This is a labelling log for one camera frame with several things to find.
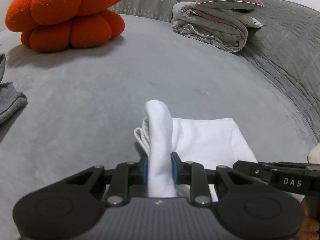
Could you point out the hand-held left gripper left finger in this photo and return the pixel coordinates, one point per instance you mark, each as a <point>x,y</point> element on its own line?
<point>145,167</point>

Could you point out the blue-grey garment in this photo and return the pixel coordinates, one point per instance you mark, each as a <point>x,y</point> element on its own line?
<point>10,100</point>

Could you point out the person's right hand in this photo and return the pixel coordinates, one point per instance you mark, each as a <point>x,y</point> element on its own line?
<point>307,210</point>

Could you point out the grey quilted bedspread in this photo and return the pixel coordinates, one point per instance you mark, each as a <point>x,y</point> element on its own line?
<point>287,55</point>

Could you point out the white shorts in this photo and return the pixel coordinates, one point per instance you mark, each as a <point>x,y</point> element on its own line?
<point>205,137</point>

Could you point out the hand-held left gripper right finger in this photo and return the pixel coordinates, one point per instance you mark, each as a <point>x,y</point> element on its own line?
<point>174,167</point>

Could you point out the orange pumpkin plush pillow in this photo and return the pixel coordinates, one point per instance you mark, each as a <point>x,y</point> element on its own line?
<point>62,5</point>

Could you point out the white fluffy plush toy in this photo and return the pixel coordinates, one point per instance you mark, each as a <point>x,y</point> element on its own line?
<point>315,155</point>

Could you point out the grey velvet bed sheet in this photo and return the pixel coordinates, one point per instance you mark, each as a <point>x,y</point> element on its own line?
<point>125,67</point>

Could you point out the folded grey pink quilt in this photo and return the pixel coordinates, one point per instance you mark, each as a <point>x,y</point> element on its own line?
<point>212,27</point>

